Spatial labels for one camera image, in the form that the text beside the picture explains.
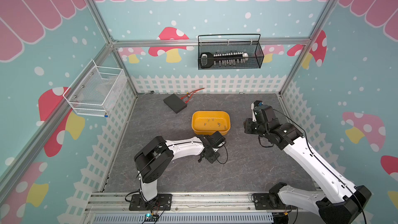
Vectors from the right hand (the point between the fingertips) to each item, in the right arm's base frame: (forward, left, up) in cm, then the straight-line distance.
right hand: (245, 122), depth 76 cm
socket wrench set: (+36, +18, +12) cm, 42 cm away
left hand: (-8, +17, -23) cm, 30 cm away
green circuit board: (-36, +47, -25) cm, 64 cm away
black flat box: (+33, +42, -22) cm, 58 cm away
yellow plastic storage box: (+16, +17, -23) cm, 33 cm away
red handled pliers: (+40, +30, -20) cm, 54 cm away
